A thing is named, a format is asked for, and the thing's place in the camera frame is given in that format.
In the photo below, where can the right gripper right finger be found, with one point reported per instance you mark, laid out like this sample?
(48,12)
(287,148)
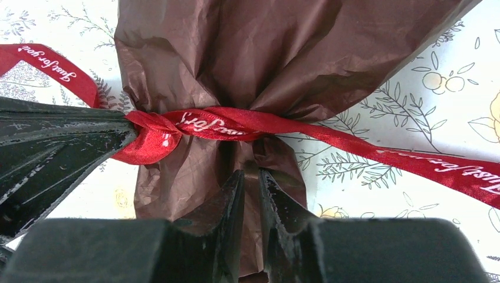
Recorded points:
(301,247)

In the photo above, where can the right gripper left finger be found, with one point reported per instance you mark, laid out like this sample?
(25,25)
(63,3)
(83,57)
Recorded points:
(202,246)

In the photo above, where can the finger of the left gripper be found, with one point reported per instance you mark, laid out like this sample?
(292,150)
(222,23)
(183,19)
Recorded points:
(46,152)

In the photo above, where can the red printed ribbon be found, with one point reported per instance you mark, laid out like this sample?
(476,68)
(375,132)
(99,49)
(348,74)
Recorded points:
(159,135)

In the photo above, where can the brown flower bouquet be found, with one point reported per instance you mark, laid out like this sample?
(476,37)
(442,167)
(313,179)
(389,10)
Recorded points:
(302,60)

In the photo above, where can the floral patterned tablecloth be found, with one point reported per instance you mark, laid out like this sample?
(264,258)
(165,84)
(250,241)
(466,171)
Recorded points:
(445,101)

